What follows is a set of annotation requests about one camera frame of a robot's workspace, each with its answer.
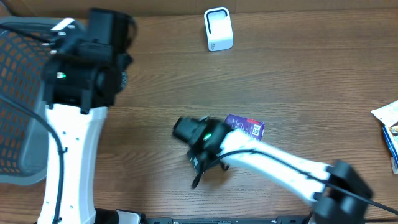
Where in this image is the red purple pad pack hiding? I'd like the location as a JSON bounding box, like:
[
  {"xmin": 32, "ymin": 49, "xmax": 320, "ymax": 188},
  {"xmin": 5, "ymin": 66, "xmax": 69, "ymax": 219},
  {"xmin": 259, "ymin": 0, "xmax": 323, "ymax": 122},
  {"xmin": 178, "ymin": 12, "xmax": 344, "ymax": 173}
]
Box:
[{"xmin": 225, "ymin": 114, "xmax": 265, "ymax": 141}]

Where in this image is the white cream tube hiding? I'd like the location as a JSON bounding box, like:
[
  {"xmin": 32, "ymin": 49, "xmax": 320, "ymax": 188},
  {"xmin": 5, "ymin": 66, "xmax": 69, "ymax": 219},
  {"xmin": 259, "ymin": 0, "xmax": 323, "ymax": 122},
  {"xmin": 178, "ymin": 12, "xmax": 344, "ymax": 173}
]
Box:
[{"xmin": 371, "ymin": 101, "xmax": 398, "ymax": 127}]

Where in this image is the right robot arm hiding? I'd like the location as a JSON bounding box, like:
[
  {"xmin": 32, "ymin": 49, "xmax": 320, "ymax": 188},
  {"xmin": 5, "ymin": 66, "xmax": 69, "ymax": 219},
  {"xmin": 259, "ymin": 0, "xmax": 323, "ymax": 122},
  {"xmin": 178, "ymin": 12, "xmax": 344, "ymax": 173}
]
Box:
[{"xmin": 172, "ymin": 117, "xmax": 373, "ymax": 224}]

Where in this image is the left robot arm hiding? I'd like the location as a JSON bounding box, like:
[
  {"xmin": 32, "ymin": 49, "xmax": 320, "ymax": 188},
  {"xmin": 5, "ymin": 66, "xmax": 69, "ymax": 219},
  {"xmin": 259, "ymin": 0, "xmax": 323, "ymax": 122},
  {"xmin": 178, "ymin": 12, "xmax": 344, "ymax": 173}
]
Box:
[{"xmin": 38, "ymin": 9, "xmax": 140, "ymax": 224}]

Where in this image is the white barcode scanner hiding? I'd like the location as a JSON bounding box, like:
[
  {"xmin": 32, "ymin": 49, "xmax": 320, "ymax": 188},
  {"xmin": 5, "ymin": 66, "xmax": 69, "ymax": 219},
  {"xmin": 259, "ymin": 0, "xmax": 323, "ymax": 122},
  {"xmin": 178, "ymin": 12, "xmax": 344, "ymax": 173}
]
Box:
[{"xmin": 203, "ymin": 7, "xmax": 234, "ymax": 52}]

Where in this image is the grey plastic shopping basket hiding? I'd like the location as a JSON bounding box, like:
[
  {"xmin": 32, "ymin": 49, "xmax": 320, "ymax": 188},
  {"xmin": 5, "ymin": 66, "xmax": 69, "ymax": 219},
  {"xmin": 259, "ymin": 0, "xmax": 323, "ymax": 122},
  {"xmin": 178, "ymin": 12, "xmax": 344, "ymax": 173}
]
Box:
[{"xmin": 0, "ymin": 16, "xmax": 91, "ymax": 186}]

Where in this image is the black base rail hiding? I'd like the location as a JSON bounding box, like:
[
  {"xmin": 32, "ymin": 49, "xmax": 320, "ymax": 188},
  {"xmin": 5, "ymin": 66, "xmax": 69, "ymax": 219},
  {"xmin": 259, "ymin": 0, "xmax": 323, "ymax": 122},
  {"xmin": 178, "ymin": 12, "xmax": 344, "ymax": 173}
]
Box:
[{"xmin": 141, "ymin": 215, "xmax": 311, "ymax": 224}]

